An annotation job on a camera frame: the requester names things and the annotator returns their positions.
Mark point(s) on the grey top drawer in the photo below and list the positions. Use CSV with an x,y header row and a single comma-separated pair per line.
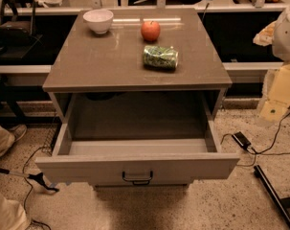
x,y
138,138

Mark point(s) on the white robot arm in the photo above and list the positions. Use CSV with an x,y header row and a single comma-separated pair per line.
x,y
276,102

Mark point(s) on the grey drawer cabinet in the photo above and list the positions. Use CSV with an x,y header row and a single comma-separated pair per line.
x,y
102,67

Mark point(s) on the green soda can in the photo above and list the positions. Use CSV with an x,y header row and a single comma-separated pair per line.
x,y
160,57

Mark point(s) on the red apple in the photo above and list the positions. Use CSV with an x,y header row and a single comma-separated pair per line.
x,y
150,30

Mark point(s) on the white ceramic bowl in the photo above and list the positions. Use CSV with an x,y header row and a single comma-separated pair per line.
x,y
99,21

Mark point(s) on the black power adapter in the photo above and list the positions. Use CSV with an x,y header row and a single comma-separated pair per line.
x,y
242,140

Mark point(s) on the black grabber tool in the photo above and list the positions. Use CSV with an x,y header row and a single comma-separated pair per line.
x,y
38,178

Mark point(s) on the person's leg and shoe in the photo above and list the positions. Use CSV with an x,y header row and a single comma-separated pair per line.
x,y
8,137

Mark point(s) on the black chair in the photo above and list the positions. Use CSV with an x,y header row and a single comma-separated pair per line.
x,y
17,37

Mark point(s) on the black metal stand leg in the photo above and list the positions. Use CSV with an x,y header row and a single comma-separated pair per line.
x,y
283,204

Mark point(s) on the person's knee in beige trousers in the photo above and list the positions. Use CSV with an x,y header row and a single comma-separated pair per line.
x,y
12,215

